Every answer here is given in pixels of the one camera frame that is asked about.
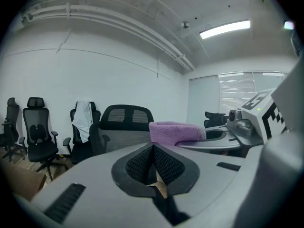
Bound purple cloth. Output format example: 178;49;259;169
148;121;207;145

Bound brown cardboard box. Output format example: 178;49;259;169
0;159;48;202

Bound black office chair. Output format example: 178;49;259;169
18;96;70;181
0;97;26;163
62;101;102;165
203;111;229;129

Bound long ceiling light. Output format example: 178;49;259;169
199;19;251;40

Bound grey mesh back chair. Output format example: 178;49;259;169
89;104;155;157

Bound white garment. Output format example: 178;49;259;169
72;100;94;143

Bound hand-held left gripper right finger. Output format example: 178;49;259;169
152;142;246;227

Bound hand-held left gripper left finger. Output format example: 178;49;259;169
30;141;175;228

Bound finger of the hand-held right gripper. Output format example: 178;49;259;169
175;130;242;152
204;124;229;134

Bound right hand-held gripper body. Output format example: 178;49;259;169
225;86;288;147

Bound white ceiling pipes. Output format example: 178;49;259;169
20;2;197;72

